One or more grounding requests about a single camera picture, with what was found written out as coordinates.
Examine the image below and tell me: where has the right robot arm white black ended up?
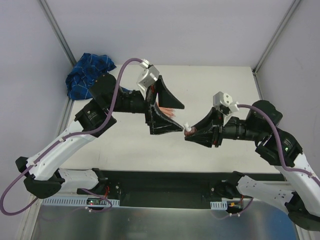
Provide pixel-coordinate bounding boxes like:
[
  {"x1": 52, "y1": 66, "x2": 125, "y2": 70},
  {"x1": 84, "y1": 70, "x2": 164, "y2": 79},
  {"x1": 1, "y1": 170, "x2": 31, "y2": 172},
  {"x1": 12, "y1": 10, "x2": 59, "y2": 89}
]
[{"x1": 184, "y1": 100, "x2": 320, "y2": 232}]

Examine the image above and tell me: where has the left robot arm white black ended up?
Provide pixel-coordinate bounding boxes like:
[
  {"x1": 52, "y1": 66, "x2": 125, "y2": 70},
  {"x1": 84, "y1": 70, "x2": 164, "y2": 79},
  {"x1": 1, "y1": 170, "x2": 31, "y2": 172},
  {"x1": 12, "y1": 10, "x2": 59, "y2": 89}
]
[{"x1": 15, "y1": 73, "x2": 185, "y2": 199}]

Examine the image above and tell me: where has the mannequin hand with nails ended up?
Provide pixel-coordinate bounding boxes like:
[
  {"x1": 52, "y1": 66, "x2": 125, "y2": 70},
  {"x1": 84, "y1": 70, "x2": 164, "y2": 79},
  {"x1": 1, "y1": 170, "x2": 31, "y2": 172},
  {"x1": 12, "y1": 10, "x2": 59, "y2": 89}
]
[{"x1": 159, "y1": 107, "x2": 176, "y2": 118}]

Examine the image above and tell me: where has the blue plaid cloth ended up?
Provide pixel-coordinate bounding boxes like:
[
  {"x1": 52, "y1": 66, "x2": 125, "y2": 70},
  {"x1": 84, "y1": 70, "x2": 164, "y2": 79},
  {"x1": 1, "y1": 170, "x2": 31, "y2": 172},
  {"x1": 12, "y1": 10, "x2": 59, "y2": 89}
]
[{"x1": 65, "y1": 53, "x2": 116, "y2": 101}]

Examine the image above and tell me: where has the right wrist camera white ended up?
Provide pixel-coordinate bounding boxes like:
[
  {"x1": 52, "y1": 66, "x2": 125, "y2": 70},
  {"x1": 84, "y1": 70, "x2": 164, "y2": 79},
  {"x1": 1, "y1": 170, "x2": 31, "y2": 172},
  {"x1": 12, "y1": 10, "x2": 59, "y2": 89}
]
[{"x1": 213, "y1": 91, "x2": 240, "y2": 126}]

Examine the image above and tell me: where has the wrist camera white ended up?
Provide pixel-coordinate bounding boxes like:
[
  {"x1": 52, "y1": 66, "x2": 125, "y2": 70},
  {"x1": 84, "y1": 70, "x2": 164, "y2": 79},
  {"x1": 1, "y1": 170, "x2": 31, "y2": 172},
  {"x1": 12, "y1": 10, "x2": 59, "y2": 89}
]
[
  {"x1": 213, "y1": 91, "x2": 240, "y2": 126},
  {"x1": 136, "y1": 59, "x2": 160, "y2": 99}
]

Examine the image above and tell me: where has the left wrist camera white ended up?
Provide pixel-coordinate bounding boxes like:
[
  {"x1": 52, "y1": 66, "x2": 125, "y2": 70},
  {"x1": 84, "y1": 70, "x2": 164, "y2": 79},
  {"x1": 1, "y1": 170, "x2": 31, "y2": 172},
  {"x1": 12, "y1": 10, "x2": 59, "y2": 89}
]
[{"x1": 136, "y1": 59, "x2": 160, "y2": 99}]

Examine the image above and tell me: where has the right aluminium frame post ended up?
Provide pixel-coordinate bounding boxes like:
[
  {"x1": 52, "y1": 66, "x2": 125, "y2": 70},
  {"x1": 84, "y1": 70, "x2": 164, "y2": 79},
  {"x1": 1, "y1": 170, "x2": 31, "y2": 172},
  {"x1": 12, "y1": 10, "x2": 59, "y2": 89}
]
[{"x1": 251, "y1": 0, "x2": 302, "y2": 76}]

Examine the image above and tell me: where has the aluminium frame post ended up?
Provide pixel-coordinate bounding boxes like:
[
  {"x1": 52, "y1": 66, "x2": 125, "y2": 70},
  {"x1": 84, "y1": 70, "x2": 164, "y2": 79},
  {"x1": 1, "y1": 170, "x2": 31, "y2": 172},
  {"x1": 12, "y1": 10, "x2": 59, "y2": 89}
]
[
  {"x1": 251, "y1": 0, "x2": 302, "y2": 76},
  {"x1": 37, "y1": 0, "x2": 77, "y2": 66}
]

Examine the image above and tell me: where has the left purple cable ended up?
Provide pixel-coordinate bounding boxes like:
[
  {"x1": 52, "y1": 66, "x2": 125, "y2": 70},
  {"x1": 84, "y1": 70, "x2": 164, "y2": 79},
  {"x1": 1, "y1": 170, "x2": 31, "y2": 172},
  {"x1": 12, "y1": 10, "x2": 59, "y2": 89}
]
[{"x1": 0, "y1": 57, "x2": 148, "y2": 216}]

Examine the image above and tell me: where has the purple cable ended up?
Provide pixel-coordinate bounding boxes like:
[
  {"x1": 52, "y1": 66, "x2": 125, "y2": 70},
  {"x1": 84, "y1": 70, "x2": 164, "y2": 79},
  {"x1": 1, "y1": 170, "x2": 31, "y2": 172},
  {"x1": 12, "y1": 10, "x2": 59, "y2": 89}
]
[
  {"x1": 0, "y1": 57, "x2": 148, "y2": 216},
  {"x1": 237, "y1": 103, "x2": 320, "y2": 188}
]

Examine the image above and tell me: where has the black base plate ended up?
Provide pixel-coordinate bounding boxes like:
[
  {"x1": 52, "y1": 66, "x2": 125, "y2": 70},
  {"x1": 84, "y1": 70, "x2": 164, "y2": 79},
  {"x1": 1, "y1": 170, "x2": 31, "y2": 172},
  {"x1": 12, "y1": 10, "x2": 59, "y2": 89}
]
[{"x1": 47, "y1": 168, "x2": 266, "y2": 208}]

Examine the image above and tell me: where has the right white cable duct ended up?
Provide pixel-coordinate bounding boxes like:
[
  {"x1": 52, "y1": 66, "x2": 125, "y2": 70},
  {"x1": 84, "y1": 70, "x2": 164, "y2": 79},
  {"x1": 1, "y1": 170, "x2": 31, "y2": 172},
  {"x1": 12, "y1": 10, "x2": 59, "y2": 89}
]
[{"x1": 210, "y1": 200, "x2": 228, "y2": 211}]

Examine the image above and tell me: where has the white cable duct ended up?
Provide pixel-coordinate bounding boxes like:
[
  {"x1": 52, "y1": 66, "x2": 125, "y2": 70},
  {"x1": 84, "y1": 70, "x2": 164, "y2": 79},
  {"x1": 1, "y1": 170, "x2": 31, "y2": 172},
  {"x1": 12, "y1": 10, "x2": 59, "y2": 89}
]
[
  {"x1": 42, "y1": 196, "x2": 110, "y2": 208},
  {"x1": 210, "y1": 200, "x2": 228, "y2": 211}
]

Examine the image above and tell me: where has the left aluminium frame post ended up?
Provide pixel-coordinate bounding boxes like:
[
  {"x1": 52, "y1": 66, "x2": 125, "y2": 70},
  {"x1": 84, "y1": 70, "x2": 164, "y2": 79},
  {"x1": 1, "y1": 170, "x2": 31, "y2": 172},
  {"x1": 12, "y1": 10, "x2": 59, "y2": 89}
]
[{"x1": 37, "y1": 0, "x2": 77, "y2": 66}]

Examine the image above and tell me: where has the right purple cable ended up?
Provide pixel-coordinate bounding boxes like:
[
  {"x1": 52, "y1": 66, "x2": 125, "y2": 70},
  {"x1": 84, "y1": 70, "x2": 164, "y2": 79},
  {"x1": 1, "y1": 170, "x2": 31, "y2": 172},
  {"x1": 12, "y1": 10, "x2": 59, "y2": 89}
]
[{"x1": 237, "y1": 103, "x2": 320, "y2": 188}]

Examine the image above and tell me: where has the left white cable duct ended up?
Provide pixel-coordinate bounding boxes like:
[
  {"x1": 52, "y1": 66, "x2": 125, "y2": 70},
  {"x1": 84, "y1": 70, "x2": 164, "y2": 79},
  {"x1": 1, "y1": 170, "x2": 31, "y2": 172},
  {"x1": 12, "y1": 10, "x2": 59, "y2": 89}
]
[{"x1": 42, "y1": 196, "x2": 110, "y2": 208}]

